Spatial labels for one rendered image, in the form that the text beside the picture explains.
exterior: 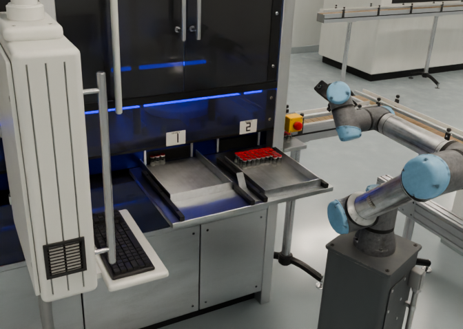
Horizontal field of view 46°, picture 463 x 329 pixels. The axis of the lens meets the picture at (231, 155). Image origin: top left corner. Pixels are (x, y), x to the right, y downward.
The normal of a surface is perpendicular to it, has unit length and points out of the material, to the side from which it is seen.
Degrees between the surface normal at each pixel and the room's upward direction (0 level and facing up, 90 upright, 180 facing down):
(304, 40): 90
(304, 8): 90
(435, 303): 0
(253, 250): 90
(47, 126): 90
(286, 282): 0
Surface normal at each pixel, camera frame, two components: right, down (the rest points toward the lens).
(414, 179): -0.83, 0.11
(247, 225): 0.47, 0.38
